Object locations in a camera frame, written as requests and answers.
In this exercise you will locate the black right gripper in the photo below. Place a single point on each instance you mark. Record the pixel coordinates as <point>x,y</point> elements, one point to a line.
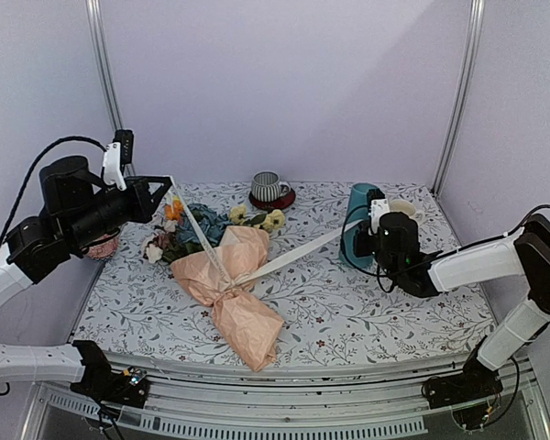
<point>361,247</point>

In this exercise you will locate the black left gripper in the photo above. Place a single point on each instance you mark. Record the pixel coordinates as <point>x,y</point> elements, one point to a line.
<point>146,204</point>

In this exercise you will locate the cream ribbon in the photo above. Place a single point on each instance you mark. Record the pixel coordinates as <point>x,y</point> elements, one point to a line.
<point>242,259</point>

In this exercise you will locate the flower bouquet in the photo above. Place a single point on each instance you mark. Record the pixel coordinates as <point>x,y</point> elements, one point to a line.
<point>246,324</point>

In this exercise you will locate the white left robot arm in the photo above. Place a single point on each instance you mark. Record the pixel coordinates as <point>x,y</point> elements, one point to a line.
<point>29,253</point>

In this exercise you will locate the cream mug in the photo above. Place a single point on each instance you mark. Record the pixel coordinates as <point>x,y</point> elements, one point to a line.
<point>409,209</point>

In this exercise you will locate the striped cup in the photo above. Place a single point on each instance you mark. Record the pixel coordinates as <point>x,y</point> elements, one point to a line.
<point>267,186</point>

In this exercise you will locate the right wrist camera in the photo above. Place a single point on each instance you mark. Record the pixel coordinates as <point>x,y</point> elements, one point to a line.
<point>378,205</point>

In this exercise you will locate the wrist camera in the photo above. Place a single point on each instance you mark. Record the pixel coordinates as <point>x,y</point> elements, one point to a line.
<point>378,205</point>
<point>117,155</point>

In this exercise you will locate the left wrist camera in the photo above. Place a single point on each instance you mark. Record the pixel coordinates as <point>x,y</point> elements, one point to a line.
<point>117,155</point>

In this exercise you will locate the aluminium table front rail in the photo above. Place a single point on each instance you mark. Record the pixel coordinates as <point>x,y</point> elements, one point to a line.
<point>375,401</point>

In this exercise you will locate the left aluminium frame post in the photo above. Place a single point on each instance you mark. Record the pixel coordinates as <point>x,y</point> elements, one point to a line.
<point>103,67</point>

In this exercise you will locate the aluminium frame post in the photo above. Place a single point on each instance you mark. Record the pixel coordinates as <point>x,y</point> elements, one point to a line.
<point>469,59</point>
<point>103,67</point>

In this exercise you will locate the right aluminium frame post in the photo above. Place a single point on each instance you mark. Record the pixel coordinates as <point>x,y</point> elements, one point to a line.
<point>469,59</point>

